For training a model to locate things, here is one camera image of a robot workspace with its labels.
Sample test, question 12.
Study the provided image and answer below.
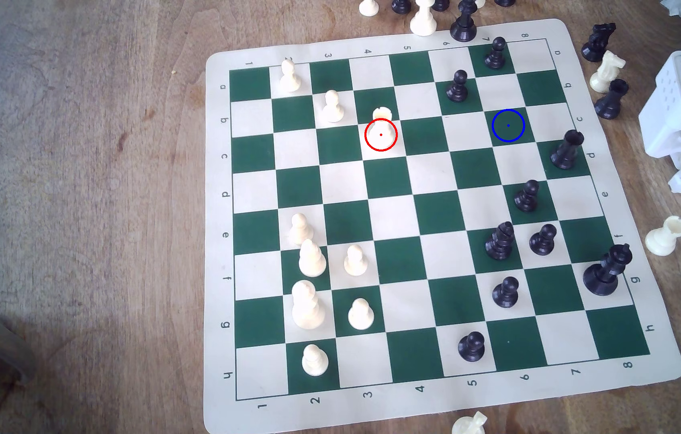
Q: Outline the black queen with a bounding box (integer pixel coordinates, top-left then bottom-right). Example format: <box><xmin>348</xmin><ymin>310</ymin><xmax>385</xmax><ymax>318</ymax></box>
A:
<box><xmin>450</xmin><ymin>0</ymin><xmax>478</xmax><ymax>42</ymax></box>

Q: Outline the white knight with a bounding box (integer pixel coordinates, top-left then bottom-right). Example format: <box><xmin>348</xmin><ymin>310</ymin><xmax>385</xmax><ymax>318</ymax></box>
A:
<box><xmin>590</xmin><ymin>51</ymin><xmax>627</xmax><ymax>94</ymax></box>
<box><xmin>452</xmin><ymin>411</ymin><xmax>488</xmax><ymax>434</ymax></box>

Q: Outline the black bishop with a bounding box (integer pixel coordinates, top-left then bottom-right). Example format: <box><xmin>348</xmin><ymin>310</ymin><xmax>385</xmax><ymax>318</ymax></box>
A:
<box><xmin>485</xmin><ymin>221</ymin><xmax>516</xmax><ymax>261</ymax></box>

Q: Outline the green and white chessboard mat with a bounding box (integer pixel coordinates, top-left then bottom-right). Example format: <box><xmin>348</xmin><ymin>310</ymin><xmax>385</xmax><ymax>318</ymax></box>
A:
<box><xmin>203</xmin><ymin>18</ymin><xmax>681</xmax><ymax>434</ymax></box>

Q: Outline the black rook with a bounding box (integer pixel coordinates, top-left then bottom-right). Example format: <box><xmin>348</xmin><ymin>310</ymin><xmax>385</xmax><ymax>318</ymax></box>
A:
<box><xmin>594</xmin><ymin>79</ymin><xmax>630</xmax><ymax>119</ymax></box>
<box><xmin>550</xmin><ymin>129</ymin><xmax>585</xmax><ymax>170</ymax></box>

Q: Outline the white bishop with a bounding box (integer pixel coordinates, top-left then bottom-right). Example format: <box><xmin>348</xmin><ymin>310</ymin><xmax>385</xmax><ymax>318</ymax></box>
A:
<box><xmin>299</xmin><ymin>239</ymin><xmax>327</xmax><ymax>278</ymax></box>
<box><xmin>409</xmin><ymin>0</ymin><xmax>438</xmax><ymax>37</ymax></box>

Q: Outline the white queen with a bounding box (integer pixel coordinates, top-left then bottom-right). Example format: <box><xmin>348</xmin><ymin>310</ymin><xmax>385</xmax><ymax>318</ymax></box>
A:
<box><xmin>291</xmin><ymin>280</ymin><xmax>326</xmax><ymax>330</ymax></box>

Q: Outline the black knight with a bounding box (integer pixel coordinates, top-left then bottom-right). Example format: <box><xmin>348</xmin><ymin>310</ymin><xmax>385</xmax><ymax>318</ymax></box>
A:
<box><xmin>581</xmin><ymin>23</ymin><xmax>616</xmax><ymax>63</ymax></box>

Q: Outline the black king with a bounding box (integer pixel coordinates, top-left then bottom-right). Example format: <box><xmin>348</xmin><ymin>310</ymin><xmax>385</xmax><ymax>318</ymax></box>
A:
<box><xmin>583</xmin><ymin>244</ymin><xmax>633</xmax><ymax>296</ymax></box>

